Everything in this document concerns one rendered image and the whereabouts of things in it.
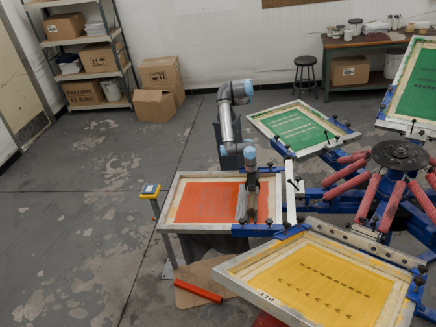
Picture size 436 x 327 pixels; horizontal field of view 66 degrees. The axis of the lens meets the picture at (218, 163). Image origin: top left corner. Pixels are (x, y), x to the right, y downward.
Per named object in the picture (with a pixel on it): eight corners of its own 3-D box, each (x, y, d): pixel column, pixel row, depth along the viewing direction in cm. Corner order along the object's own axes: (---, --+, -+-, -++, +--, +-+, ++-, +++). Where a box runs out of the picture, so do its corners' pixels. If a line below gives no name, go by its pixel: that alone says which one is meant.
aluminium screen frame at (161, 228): (156, 233, 215) (155, 228, 212) (177, 175, 261) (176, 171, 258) (282, 234, 200) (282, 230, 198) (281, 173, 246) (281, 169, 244)
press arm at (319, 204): (198, 213, 237) (196, 207, 233) (199, 207, 242) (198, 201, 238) (387, 214, 214) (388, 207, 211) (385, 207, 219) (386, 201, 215)
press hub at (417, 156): (346, 310, 255) (371, 170, 176) (339, 266, 286) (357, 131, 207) (402, 313, 248) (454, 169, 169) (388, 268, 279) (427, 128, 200)
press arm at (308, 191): (294, 199, 217) (294, 193, 214) (294, 193, 222) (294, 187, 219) (322, 199, 214) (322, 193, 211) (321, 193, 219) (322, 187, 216)
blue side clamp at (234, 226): (231, 236, 206) (230, 228, 202) (232, 230, 210) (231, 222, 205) (281, 237, 200) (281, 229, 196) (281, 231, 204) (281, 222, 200)
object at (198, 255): (187, 266, 243) (175, 225, 218) (188, 261, 246) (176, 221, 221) (251, 268, 235) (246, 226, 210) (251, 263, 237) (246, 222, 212)
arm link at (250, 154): (255, 144, 208) (256, 152, 201) (256, 158, 214) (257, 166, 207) (242, 145, 208) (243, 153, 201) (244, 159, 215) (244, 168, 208)
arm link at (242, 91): (231, 92, 268) (229, 78, 214) (250, 89, 267) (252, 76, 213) (232, 107, 269) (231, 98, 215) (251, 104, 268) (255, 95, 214)
